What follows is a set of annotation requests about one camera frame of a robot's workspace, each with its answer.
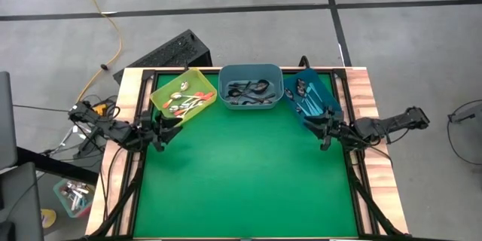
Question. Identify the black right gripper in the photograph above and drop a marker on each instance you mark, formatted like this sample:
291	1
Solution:
337	130

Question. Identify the wooden-framed green table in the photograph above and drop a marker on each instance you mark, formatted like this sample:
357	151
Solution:
359	83

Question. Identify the large black spoon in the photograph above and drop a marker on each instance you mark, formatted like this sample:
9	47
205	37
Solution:
260	89

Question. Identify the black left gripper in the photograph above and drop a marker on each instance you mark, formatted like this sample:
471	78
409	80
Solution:
148	130

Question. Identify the black table rail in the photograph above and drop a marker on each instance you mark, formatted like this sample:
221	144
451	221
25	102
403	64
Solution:
148	74

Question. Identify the black table brace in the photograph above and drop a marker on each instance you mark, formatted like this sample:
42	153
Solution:
371	201
120	199

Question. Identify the long blue spoon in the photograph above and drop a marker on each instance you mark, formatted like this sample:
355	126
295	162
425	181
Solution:
313	108

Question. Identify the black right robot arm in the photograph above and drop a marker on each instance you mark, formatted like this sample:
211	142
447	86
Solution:
395	123

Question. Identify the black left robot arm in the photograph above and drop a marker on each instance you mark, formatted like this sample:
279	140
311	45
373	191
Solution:
113	130

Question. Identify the black perforated metal case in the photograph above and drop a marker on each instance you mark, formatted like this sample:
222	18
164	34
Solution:
169	52

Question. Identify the yellow-green plastic bin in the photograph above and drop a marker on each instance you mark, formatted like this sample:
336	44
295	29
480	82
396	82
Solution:
199	81

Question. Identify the black clamp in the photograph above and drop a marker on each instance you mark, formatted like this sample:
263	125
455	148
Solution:
304	61

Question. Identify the black floor beam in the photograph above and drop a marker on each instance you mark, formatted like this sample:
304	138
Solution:
56	165

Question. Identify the grey stand foot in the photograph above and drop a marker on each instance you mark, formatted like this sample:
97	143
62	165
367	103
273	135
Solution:
465	115

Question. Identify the yellow disc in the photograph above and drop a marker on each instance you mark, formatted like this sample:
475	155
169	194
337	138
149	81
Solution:
49	218

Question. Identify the blue plastic bin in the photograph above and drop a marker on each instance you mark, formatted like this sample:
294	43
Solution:
325	94

